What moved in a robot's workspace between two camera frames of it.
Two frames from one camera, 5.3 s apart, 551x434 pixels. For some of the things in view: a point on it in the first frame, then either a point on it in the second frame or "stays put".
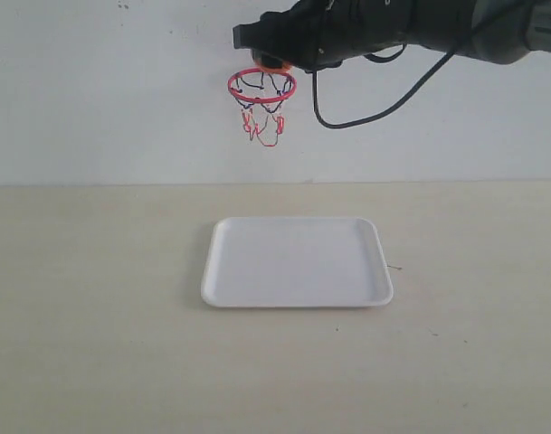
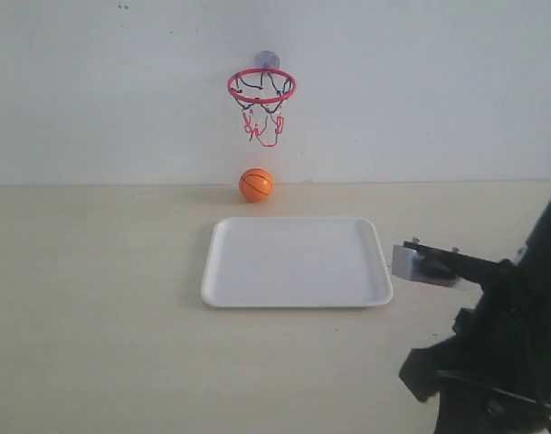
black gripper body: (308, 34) → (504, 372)
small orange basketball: (284, 68) → (255, 184)
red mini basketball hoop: (260, 94) stays put
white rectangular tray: (295, 262) stays put
